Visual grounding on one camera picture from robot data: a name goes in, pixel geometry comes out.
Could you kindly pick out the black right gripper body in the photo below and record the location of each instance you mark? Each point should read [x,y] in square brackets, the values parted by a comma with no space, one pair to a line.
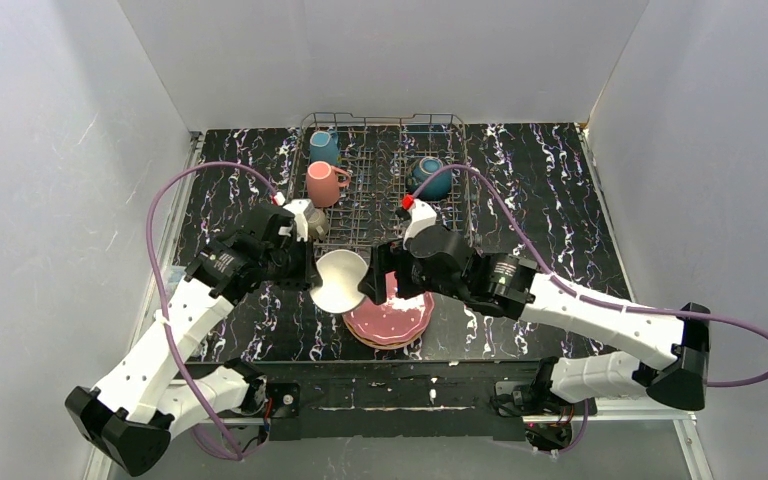
[384,273]

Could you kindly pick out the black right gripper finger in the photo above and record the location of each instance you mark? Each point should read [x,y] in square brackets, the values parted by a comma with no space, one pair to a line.
[373,284]
[410,281]

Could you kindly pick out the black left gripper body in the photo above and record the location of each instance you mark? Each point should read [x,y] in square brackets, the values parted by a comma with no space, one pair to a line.
[302,266]

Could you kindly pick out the white ceramic bowl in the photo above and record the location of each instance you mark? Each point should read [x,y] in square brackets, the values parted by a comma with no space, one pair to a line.
[340,272]

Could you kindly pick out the pink polka dot plate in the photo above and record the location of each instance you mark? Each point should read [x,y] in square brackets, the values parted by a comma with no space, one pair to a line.
[395,320]

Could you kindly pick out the beige ceramic mug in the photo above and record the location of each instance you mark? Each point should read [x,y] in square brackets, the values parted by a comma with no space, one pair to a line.
[318,225]

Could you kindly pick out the brown beige bowl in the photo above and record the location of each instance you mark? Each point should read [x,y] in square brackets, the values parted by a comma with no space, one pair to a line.
[422,169]

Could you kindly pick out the metal wire dish rack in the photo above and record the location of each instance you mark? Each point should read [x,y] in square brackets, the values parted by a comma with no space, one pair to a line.
[380,153]

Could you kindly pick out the pink ceramic mug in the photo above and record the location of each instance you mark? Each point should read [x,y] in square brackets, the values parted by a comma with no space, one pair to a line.
[324,183]

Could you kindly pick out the blue ceramic mug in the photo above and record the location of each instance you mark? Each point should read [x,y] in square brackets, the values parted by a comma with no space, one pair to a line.
[324,147]

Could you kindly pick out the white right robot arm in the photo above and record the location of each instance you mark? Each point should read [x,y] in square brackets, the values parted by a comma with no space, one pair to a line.
[662,358]

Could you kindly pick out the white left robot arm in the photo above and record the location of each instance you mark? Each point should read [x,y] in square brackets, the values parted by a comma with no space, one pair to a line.
[133,413]

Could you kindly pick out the yellow plate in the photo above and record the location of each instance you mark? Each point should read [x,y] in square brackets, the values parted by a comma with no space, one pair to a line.
[379,346]

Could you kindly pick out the clear plastic storage box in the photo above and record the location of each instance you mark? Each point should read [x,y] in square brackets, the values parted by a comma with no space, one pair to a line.
[171,276]

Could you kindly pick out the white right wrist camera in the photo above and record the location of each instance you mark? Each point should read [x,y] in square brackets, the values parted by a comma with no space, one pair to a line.
[421,216]

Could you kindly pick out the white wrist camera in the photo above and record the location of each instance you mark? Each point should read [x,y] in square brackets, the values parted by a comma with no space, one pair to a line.
[421,216]
[300,209]

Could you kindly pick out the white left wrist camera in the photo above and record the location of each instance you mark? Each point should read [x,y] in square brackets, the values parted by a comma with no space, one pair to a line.
[300,209]

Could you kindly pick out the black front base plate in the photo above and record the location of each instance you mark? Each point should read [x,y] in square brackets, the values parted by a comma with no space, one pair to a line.
[398,398]

